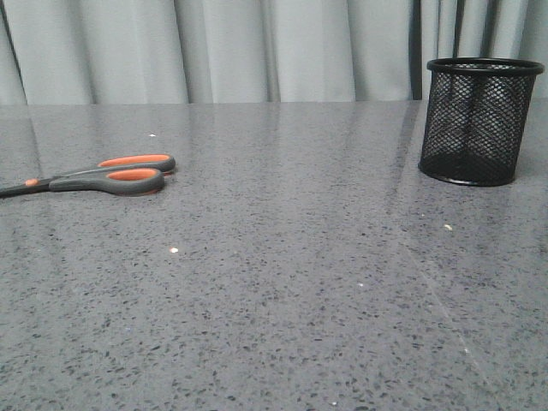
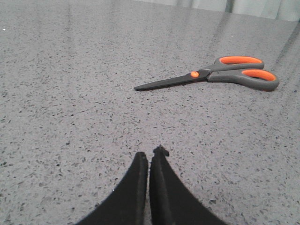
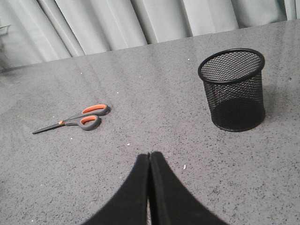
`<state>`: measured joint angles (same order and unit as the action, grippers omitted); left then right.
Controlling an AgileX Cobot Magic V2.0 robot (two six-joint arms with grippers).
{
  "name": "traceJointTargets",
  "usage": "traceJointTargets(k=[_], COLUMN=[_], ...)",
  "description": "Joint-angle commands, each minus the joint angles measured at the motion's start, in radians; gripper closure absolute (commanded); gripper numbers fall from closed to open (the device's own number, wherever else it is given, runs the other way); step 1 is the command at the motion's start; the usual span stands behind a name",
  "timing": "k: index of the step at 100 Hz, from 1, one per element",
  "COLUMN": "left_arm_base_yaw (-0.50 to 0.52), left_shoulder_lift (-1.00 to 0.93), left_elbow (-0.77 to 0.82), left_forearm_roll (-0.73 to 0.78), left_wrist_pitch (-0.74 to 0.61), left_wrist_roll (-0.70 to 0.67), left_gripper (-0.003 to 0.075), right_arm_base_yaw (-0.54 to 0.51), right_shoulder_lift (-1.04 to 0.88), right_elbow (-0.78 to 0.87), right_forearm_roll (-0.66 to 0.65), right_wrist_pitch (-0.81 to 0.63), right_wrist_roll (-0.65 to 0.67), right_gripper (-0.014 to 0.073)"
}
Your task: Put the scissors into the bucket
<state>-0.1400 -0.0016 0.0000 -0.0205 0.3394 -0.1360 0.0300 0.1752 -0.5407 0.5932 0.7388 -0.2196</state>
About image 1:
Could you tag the grey curtain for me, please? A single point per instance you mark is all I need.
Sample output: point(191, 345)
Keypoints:
point(156, 52)

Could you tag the black mesh pen bucket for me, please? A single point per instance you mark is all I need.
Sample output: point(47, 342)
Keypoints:
point(476, 115)

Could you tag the grey and orange scissors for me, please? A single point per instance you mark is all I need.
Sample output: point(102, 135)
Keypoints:
point(130, 175)

